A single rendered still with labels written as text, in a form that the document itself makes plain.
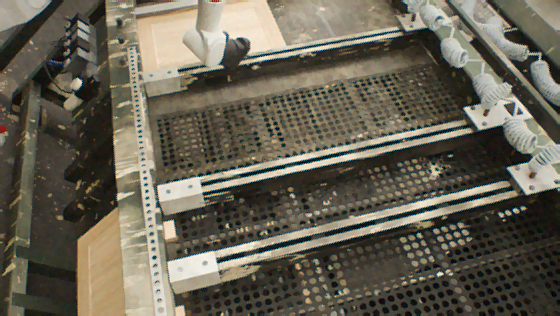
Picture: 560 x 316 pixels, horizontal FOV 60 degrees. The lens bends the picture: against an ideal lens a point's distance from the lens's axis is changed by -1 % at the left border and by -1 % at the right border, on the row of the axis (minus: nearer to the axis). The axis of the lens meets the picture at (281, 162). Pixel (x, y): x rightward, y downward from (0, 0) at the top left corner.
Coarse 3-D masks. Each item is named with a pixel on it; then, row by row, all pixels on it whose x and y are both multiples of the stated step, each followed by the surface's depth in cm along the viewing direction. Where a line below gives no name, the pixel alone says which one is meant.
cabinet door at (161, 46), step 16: (256, 0) 216; (160, 16) 209; (176, 16) 209; (192, 16) 209; (224, 16) 209; (240, 16) 209; (256, 16) 208; (272, 16) 207; (144, 32) 202; (160, 32) 202; (176, 32) 202; (240, 32) 201; (256, 32) 201; (272, 32) 200; (144, 48) 195; (160, 48) 195; (176, 48) 195; (256, 48) 194; (144, 64) 189; (160, 64) 189; (176, 64) 189
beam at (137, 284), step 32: (128, 0) 212; (128, 32) 197; (128, 96) 172; (128, 128) 162; (128, 160) 153; (128, 192) 145; (128, 224) 138; (160, 224) 138; (128, 256) 132; (160, 256) 132; (128, 288) 126
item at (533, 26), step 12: (492, 0) 221; (504, 0) 217; (516, 0) 213; (504, 12) 214; (516, 12) 211; (528, 12) 207; (516, 24) 209; (528, 24) 205; (540, 24) 202; (528, 36) 203; (540, 36) 200; (552, 36) 196; (540, 48) 198; (552, 48) 194; (552, 60) 193; (456, 120) 206; (324, 180) 211; (300, 192) 212
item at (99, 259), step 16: (96, 224) 194; (112, 224) 187; (80, 240) 197; (96, 240) 190; (112, 240) 183; (80, 256) 192; (96, 256) 186; (112, 256) 179; (80, 272) 188; (96, 272) 182; (112, 272) 175; (80, 288) 184; (96, 288) 178; (112, 288) 172; (80, 304) 180; (96, 304) 174; (112, 304) 168
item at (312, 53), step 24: (408, 24) 187; (288, 48) 185; (312, 48) 185; (336, 48) 185; (360, 48) 188; (384, 48) 192; (144, 72) 177; (168, 72) 177; (192, 72) 177; (216, 72) 179; (240, 72) 182; (264, 72) 185
